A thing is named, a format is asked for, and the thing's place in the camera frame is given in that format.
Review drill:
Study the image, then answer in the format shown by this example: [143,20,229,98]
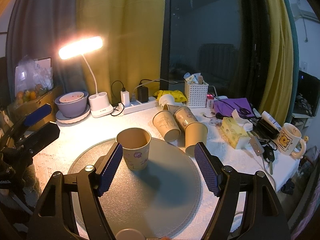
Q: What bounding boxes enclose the paper cup with red drawings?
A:
[116,127,151,171]

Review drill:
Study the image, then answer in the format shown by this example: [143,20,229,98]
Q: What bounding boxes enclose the lying plain paper cup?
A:
[185,122,208,157]

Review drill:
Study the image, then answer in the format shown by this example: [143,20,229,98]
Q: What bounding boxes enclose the lying paper cup with drawings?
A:
[152,110,181,142]

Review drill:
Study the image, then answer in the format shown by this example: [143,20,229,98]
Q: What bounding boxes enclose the lying paper cup behind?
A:
[174,107,197,131]

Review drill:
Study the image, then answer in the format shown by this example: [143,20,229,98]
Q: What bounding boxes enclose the cardboard box with fruit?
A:
[8,86,63,131]

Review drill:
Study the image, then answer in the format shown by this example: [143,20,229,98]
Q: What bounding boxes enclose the white plate under bowl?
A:
[55,104,91,125]

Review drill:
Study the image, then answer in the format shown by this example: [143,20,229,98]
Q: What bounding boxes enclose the clear plastic bag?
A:
[14,56,54,97]

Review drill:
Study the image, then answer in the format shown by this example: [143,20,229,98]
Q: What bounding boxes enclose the purple bowl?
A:
[54,91,88,118]

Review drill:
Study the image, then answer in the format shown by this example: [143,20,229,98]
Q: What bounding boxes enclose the pink inner bowl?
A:
[59,92,84,103]

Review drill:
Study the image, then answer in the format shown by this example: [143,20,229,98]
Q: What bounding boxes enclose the car key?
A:
[263,145,275,175]

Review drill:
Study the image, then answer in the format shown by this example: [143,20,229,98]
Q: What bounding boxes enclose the grey remote control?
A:
[249,136,264,156]

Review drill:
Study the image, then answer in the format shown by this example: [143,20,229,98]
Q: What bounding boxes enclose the white desk lamp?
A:
[58,36,115,119]

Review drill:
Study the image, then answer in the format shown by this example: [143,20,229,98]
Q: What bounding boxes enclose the white mug with bear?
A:
[276,123,306,159]

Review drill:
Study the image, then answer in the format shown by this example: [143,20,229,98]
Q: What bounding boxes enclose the black wallet pouch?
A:
[253,118,279,140]

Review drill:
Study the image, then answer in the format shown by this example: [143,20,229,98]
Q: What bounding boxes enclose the yellow tissue box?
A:
[219,117,253,150]

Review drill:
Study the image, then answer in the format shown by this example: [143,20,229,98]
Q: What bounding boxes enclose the white usb charger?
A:
[120,90,130,107]

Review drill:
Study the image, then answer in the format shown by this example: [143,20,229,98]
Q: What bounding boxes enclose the white tube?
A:
[261,111,281,131]

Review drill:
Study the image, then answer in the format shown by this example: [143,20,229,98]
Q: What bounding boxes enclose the white power strip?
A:
[123,96,159,114]

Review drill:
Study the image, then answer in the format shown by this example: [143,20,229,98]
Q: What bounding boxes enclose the round grey placemat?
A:
[67,138,202,240]

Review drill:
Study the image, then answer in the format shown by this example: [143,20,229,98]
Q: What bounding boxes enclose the black scissors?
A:
[235,106,251,119]

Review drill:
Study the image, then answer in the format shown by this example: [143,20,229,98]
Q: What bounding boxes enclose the black power adapter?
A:
[137,86,149,103]

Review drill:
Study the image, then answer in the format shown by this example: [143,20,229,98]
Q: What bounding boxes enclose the purple cloth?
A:
[214,98,255,118]

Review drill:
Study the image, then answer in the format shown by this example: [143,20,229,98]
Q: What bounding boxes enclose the right yellow curtain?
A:
[259,0,293,125]

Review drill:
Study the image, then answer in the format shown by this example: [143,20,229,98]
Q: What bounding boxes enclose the yellow curtain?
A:
[259,0,293,125]
[76,0,165,104]

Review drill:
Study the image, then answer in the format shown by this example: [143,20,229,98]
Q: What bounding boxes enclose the small red white box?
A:
[206,94,214,109]

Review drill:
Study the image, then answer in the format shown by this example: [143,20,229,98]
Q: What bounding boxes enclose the white slatted storage basket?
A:
[184,82,209,108]

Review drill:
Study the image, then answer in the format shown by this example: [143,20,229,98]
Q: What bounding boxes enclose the yellow snack bag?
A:
[153,90,187,102]

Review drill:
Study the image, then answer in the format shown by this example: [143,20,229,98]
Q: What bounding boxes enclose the black usb cable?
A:
[110,80,126,117]

